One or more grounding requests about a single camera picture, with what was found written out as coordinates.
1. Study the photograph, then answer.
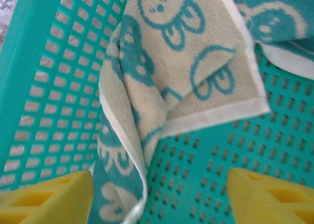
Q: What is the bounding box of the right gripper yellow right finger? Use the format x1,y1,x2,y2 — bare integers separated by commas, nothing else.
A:
227,168,314,224

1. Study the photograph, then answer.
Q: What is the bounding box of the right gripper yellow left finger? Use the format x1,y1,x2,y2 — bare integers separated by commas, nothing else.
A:
0,170,95,224

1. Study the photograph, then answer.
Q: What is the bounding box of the cream and teal bunny towel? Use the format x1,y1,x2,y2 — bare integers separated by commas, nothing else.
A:
92,0,314,224

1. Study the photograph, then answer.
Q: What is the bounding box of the teal plastic basket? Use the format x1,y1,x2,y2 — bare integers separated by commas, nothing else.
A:
0,0,314,224

